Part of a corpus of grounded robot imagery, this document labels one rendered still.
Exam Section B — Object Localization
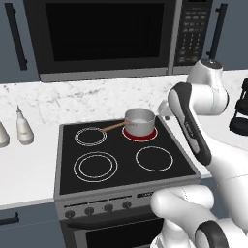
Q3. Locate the grey base cupboard front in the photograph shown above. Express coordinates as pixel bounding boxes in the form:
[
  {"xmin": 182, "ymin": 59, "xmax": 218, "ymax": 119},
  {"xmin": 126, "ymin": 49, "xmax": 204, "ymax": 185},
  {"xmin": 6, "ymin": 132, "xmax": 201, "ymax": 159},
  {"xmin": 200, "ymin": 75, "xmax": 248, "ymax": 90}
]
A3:
[{"xmin": 200, "ymin": 176, "xmax": 231, "ymax": 221}]

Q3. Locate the dark oven door handle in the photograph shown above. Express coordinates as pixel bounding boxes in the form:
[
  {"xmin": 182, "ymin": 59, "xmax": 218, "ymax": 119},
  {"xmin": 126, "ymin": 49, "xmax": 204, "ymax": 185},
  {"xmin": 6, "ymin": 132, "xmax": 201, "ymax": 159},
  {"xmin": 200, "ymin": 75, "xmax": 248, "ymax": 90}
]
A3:
[{"xmin": 66, "ymin": 211, "xmax": 157, "ymax": 231}]

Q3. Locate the black cupboard door handle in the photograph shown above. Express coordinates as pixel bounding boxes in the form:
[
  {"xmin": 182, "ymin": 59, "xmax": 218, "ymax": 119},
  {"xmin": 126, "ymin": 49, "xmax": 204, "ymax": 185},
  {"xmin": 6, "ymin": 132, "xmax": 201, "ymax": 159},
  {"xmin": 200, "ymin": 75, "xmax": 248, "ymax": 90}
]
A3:
[
  {"xmin": 205, "ymin": 2, "xmax": 229, "ymax": 61},
  {"xmin": 4, "ymin": 2, "xmax": 29, "ymax": 72}
]

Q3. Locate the black and steel microwave oven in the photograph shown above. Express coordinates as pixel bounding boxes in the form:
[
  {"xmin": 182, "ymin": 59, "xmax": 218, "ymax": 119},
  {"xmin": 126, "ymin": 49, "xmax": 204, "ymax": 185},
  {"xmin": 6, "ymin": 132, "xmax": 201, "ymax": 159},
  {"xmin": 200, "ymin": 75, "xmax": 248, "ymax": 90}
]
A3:
[{"xmin": 22, "ymin": 0, "xmax": 214, "ymax": 83}]

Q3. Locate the oven door with dark window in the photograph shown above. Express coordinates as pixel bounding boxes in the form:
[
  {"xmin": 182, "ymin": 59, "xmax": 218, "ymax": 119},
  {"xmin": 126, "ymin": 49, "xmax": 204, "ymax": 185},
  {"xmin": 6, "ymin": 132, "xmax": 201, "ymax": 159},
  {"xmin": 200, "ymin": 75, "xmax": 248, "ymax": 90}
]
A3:
[{"xmin": 59, "ymin": 206, "xmax": 169, "ymax": 248}]

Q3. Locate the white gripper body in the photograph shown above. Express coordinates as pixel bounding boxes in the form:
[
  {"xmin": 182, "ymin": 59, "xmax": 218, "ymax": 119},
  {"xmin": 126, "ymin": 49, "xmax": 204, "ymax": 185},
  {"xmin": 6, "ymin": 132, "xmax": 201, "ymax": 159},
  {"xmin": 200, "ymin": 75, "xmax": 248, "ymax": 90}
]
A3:
[{"xmin": 156, "ymin": 100, "xmax": 172, "ymax": 121}]

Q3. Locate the grey drawer front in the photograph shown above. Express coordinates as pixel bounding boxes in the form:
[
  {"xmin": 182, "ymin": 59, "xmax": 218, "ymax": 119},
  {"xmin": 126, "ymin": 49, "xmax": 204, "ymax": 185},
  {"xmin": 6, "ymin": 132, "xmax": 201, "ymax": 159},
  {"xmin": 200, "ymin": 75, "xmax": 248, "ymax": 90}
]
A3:
[{"xmin": 0, "ymin": 202, "xmax": 66, "ymax": 248}]

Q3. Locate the white bottle with thin spout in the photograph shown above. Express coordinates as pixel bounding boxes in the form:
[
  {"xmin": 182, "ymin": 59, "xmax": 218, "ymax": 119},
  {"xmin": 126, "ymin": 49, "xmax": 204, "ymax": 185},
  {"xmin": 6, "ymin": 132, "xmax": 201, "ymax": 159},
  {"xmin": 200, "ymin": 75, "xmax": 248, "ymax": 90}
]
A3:
[{"xmin": 15, "ymin": 105, "xmax": 35, "ymax": 146}]

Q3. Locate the steel stove with black hob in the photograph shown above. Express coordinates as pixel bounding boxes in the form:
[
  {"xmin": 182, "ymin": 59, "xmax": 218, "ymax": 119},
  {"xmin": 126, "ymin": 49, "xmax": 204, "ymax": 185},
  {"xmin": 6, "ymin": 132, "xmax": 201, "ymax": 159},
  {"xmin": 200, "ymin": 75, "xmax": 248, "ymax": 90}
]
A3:
[{"xmin": 52, "ymin": 115, "xmax": 202, "ymax": 248}]

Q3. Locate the black countertop appliance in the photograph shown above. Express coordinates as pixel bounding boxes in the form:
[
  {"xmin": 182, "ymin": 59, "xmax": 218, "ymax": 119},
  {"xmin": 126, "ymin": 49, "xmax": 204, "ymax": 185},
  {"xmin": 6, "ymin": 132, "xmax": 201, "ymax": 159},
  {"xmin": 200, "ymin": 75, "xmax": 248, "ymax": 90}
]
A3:
[{"xmin": 229, "ymin": 77, "xmax": 248, "ymax": 137}]

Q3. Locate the steel saucepan with wooden handle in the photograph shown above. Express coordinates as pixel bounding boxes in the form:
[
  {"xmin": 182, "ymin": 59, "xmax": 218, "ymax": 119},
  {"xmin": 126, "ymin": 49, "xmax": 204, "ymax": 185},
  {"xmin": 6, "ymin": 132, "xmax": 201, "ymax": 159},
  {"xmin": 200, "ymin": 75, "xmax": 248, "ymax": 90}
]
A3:
[{"xmin": 100, "ymin": 108, "xmax": 157, "ymax": 138}]

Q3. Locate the grey cupboard door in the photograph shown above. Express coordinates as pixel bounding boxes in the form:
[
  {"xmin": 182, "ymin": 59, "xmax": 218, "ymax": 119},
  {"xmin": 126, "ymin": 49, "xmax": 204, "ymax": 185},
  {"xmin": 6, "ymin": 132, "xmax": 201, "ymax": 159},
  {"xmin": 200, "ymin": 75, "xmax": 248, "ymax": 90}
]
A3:
[
  {"xmin": 201, "ymin": 0, "xmax": 248, "ymax": 71},
  {"xmin": 0, "ymin": 0, "xmax": 41, "ymax": 85}
]

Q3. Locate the black drawer handle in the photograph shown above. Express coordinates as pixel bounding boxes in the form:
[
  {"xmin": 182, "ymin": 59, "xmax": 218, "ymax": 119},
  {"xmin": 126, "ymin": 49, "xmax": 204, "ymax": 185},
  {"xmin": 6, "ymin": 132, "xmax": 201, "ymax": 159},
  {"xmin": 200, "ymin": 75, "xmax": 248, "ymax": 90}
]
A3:
[{"xmin": 0, "ymin": 212, "xmax": 20, "ymax": 227}]

